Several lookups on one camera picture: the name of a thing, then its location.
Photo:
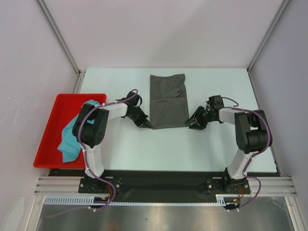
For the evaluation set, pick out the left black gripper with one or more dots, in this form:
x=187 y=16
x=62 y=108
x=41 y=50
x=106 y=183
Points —
x=143 y=122

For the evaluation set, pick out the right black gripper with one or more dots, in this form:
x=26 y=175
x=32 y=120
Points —
x=199 y=124

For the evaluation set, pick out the dark grey t-shirt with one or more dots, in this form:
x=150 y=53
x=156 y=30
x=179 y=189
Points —
x=168 y=101

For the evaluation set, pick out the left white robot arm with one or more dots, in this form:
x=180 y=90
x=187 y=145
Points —
x=91 y=123

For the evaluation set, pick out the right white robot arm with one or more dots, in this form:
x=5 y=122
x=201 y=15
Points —
x=252 y=134

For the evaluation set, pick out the red plastic bin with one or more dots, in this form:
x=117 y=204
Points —
x=65 y=108

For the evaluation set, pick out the teal t-shirt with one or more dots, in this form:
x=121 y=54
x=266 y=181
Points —
x=69 y=146

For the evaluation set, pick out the left aluminium corner post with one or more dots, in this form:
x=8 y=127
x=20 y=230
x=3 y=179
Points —
x=58 y=35

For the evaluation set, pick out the aluminium corner post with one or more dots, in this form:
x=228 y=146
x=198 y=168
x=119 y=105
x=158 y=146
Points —
x=58 y=35
x=269 y=32

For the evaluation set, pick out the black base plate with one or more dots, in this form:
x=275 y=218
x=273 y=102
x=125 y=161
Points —
x=162 y=186

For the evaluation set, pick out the grey slotted cable duct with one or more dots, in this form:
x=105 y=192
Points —
x=98 y=201

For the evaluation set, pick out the aluminium frame rail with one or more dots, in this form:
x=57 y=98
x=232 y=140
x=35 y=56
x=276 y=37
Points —
x=52 y=185

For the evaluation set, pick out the right aluminium corner post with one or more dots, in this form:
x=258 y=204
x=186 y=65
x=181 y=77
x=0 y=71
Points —
x=269 y=32

